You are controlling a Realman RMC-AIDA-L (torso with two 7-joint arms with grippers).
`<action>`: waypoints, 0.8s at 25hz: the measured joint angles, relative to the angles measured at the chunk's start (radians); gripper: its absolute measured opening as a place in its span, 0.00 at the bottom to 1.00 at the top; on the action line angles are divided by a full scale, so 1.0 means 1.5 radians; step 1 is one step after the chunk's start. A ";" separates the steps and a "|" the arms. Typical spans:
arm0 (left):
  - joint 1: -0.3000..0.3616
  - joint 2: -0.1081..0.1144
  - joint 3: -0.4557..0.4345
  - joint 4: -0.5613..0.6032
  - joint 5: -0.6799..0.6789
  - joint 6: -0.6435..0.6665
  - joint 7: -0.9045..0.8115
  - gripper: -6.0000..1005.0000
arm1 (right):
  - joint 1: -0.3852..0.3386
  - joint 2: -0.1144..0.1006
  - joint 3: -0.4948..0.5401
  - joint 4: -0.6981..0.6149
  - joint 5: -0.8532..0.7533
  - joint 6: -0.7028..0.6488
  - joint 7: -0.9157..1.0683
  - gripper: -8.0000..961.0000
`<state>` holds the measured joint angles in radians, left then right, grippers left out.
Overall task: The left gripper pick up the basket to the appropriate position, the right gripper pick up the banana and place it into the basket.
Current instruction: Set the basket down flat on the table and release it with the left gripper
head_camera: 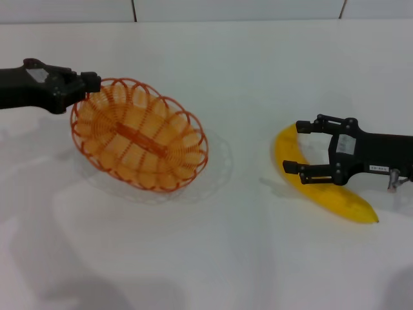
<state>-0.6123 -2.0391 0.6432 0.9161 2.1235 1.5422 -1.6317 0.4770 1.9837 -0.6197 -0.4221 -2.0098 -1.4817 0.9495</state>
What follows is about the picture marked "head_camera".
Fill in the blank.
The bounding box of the metal connector plug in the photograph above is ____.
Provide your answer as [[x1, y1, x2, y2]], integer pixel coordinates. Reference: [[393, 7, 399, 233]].
[[387, 168, 409, 194]]

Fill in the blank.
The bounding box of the yellow banana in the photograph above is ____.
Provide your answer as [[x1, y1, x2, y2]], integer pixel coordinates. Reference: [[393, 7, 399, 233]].
[[273, 123, 380, 225]]

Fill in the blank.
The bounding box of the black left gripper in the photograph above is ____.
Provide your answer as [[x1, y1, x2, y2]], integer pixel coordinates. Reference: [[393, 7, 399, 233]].
[[0, 57, 102, 115]]

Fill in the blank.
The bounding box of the orange woven plastic basket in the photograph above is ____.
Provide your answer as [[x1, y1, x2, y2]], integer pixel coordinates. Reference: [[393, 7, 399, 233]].
[[70, 77, 209, 194]]

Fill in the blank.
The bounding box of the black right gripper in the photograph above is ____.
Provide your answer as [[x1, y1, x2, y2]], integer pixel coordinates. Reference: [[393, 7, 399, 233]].
[[282, 113, 413, 187]]

